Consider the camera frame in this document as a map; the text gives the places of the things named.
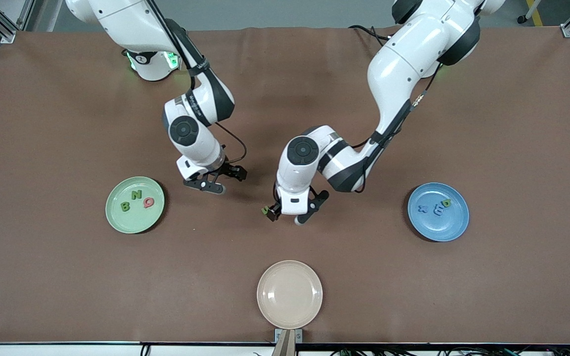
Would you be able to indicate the blue plate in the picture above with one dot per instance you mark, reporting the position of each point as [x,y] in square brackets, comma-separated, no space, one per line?
[438,230]

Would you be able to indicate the grey mount bracket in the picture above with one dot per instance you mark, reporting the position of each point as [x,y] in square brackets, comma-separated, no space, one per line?
[298,336]

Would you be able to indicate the brown table mat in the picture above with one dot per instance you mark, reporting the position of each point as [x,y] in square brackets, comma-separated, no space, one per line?
[67,272]

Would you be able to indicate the green letter B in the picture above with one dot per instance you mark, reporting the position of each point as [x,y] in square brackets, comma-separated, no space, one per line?
[446,202]
[125,206]

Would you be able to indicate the red letter Q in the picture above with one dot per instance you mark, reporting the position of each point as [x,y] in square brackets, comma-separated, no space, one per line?
[149,202]

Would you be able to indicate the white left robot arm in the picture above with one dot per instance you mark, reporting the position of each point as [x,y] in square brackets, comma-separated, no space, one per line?
[408,59]

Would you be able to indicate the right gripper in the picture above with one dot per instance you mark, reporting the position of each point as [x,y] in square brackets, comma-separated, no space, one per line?
[227,170]

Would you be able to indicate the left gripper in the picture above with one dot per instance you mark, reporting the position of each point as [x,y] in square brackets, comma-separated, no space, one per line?
[275,209]

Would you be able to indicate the beige camera pole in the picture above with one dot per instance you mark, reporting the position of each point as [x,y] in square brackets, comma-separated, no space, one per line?
[285,346]

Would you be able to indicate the beige plate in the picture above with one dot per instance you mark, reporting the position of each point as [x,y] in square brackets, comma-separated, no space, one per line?
[290,294]

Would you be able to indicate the green letter N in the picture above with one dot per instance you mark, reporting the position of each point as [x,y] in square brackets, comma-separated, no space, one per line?
[136,194]

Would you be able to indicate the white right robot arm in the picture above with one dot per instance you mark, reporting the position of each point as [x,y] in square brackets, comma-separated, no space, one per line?
[126,20]

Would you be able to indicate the blue letter m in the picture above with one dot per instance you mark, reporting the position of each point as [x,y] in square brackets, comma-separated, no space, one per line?
[441,211]

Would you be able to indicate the green plate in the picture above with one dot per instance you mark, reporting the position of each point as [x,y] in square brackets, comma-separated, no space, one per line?
[134,225]

